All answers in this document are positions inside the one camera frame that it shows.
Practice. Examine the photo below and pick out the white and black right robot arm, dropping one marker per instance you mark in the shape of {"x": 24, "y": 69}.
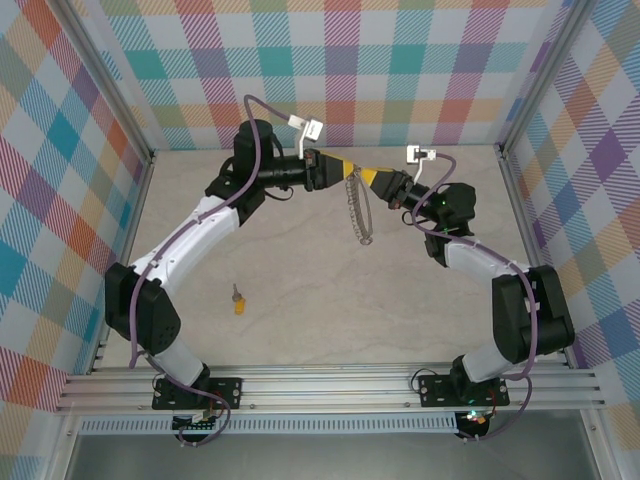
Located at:
{"x": 530, "y": 315}

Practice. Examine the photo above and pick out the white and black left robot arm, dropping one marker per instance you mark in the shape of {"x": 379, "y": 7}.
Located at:
{"x": 185, "y": 240}

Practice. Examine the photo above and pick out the grey metal panel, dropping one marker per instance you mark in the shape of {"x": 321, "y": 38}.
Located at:
{"x": 325, "y": 457}

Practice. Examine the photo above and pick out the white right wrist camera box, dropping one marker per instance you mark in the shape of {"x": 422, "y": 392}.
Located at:
{"x": 414, "y": 154}

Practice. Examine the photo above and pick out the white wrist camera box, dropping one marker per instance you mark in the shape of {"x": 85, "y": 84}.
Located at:
{"x": 313, "y": 129}
{"x": 414, "y": 154}

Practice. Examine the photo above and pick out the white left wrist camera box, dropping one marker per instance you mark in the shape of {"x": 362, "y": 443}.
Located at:
{"x": 313, "y": 129}

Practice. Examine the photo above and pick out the aluminium side rail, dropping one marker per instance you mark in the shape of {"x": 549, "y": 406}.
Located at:
{"x": 131, "y": 225}
{"x": 527, "y": 225}

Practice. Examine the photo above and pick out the aluminium frame post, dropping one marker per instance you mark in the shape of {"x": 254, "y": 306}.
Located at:
{"x": 106, "y": 75}
{"x": 545, "y": 75}

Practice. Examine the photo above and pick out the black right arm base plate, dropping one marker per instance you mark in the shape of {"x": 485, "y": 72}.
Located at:
{"x": 435, "y": 390}

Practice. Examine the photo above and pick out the aluminium mounting rail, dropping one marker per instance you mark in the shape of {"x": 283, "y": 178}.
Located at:
{"x": 325, "y": 390}

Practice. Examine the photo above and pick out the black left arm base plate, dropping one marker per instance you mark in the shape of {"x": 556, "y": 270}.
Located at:
{"x": 227, "y": 392}

